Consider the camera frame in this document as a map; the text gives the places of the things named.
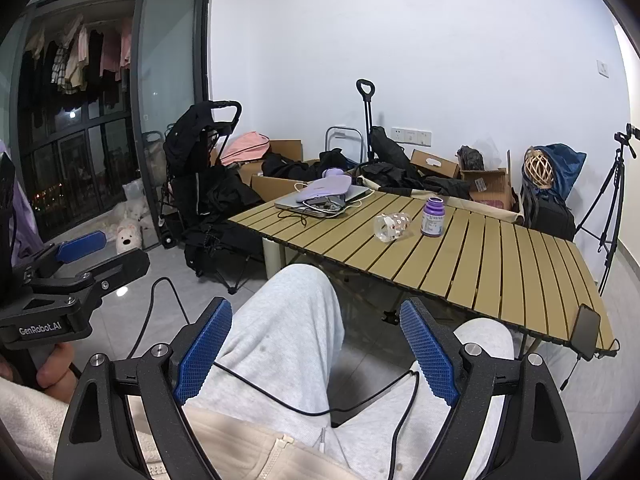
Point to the black trolley bag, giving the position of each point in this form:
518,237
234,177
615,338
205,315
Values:
390,152

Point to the black stroller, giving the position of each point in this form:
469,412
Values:
187,140

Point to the white plush bear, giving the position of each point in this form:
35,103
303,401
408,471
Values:
127,235

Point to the person's left hand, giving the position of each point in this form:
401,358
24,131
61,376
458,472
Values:
56,372

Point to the pink cloth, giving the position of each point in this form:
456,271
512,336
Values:
247,146

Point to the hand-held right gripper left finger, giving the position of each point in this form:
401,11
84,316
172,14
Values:
205,350

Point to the large cardboard box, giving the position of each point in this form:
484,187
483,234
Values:
270,185

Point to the dark crumpled bag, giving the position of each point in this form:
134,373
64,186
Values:
470,157

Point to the person's leg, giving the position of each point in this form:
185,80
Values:
285,320
482,340

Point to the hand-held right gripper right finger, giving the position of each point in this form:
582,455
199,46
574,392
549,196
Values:
430,355

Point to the blue bag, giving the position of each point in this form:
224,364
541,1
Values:
567,165

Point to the glass sliding door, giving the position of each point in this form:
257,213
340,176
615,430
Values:
165,60

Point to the black phone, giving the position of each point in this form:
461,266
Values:
585,330

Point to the black tripod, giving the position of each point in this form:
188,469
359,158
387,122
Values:
617,170

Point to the purple pouch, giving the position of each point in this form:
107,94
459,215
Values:
325,187

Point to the person's left forearm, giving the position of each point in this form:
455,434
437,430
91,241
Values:
25,425

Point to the person's left leg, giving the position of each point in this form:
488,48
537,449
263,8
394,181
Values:
285,320

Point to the silver laptop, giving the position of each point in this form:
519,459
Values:
352,193

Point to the woven rattan ball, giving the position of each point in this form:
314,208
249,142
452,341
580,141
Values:
537,167

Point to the purple cloth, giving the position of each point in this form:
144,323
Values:
22,210

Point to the black backpack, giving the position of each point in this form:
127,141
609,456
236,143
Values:
550,215

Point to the metal folding frame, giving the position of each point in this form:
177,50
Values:
342,132

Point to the slatted folding table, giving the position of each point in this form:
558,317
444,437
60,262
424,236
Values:
500,270

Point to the white wall socket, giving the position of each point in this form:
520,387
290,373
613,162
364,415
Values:
411,135

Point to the black clothes pile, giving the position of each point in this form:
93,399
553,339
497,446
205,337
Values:
285,165

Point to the flat cardboard box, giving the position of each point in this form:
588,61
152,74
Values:
432,162

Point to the clear patterned bottle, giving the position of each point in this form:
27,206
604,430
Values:
392,225

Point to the beige hanging bag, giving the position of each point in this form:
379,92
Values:
156,152

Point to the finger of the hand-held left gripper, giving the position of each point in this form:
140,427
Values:
80,247
120,266

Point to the row of hanging clothes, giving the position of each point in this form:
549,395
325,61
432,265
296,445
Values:
80,55

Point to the person's right leg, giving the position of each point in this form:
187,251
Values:
482,340

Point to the open cardboard box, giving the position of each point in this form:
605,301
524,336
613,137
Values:
492,187

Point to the purple bottle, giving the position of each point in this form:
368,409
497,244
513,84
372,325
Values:
432,220

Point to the person's cream jacket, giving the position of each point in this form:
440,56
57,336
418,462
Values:
225,442

